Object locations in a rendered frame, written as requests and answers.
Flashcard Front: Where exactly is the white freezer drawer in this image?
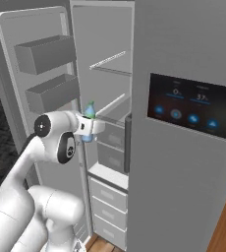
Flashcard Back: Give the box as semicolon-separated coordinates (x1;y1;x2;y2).
90;196;129;231
88;176;129;213
92;214;128;252

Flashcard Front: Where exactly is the grey fridge door with display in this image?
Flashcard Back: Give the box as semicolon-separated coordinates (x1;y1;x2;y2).
126;0;226;252

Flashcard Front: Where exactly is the clear freezer drawer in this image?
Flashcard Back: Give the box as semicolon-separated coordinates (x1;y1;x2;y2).
96;141;127;175
96;119;127;153

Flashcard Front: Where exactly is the grey fridge freezer body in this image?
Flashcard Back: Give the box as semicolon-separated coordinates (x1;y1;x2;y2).
69;0;137;252

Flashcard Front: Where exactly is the grey door bin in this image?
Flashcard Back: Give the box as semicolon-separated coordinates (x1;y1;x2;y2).
14;33;78;76
25;73;81;114

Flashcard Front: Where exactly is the grey freezer door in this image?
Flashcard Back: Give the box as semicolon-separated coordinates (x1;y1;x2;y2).
0;0;90;244

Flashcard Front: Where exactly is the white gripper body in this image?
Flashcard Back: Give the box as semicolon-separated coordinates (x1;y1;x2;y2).
90;119;107;135

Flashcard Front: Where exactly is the glass freezer shelf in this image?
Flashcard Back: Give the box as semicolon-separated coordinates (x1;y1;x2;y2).
95;93;133;126
88;49;133;77

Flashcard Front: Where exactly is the blue water bottle green cap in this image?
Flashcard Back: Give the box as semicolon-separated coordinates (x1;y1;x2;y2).
82;99;98;144

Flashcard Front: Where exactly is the dark fridge door handle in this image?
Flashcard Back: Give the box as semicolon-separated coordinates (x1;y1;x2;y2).
123;112;133;174

